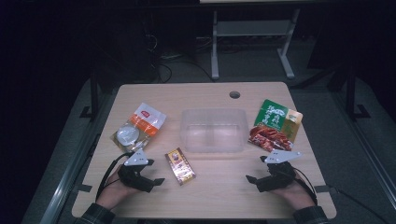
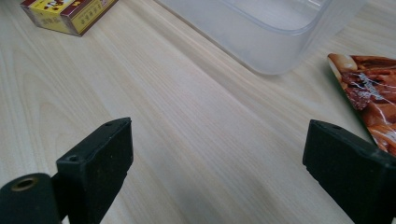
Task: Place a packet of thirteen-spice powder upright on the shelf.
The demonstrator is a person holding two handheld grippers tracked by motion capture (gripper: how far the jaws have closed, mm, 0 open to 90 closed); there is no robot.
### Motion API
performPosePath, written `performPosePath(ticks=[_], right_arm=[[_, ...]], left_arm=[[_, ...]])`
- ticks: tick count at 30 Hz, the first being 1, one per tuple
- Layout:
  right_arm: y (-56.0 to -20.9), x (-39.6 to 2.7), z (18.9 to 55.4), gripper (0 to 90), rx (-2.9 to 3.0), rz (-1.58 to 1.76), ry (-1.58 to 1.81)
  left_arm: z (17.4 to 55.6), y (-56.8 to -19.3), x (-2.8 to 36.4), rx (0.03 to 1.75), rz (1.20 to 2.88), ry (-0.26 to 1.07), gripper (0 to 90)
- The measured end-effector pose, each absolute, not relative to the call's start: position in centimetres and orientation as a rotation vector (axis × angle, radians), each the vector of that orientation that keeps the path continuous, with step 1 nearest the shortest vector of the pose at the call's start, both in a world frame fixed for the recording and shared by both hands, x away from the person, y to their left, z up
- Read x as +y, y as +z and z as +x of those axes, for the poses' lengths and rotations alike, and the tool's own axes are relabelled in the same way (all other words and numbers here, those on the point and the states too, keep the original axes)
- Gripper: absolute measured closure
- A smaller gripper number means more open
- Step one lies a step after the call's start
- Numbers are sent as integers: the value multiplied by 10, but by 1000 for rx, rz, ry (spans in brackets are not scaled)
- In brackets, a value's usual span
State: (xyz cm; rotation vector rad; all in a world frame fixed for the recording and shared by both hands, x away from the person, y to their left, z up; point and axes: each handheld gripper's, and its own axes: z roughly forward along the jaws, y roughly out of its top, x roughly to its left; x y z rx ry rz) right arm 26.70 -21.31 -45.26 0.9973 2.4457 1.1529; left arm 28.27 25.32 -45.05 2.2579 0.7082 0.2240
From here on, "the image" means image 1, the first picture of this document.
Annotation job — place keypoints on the small brown snack packet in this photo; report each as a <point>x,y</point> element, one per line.
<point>180,166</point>

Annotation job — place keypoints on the person's right hand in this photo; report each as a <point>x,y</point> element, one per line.
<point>292,195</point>

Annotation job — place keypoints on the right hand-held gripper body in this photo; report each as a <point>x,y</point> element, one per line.
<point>278,177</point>

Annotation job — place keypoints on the grey tape strip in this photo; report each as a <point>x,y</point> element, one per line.
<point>321,188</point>
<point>82,188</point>

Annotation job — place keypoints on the person's left hand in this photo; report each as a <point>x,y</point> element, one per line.
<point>114,193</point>

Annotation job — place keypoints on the white metal table frame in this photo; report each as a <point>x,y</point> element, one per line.
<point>252,28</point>

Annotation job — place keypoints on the clear plastic container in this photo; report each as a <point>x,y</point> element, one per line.
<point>214,130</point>

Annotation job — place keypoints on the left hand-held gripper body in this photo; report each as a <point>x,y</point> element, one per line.
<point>134,179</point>

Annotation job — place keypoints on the black metal stand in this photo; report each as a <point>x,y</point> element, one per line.
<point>351,93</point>
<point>94,93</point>

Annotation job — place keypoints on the orange and white snack packet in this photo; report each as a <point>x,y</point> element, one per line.
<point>140,126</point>

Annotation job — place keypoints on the green and gold snack packet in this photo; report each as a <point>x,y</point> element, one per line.
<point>274,126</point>

